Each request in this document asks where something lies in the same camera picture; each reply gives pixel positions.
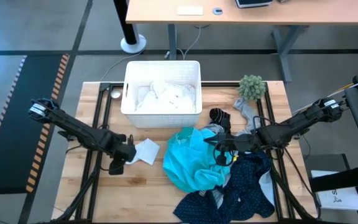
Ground black floor mat orange stripes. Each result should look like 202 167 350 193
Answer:
0 54 71 195

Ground black striped sock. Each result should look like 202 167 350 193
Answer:
209 108 232 131

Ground black computer monitor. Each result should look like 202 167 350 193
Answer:
234 0 273 9

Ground small white cloth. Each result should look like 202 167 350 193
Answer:
125 138 161 166

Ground white flat keyboard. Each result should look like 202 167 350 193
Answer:
177 5 204 16

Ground white cable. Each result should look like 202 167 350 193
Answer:
99 49 145 82

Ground white lace garment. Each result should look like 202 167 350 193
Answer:
134 81 197 114

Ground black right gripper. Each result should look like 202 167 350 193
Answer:
204 132 260 167

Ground black aluminium table frame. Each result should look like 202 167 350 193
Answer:
52 81 320 224

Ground white plastic laundry basket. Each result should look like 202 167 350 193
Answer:
120 60 203 129

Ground grey cable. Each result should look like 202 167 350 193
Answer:
178 24 202 60

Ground black bar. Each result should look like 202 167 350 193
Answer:
308 164 358 193

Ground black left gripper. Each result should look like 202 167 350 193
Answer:
108 134 137 175

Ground grey sock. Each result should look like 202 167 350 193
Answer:
232 97 262 136

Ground black pole white base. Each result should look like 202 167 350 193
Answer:
112 0 147 55

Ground green potted plant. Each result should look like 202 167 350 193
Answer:
237 74 267 102

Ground navy dotted garment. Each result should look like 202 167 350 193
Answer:
172 149 276 223

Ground wooden office desk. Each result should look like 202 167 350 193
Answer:
125 0 358 83

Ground teal garment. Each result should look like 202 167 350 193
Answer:
162 126 233 194

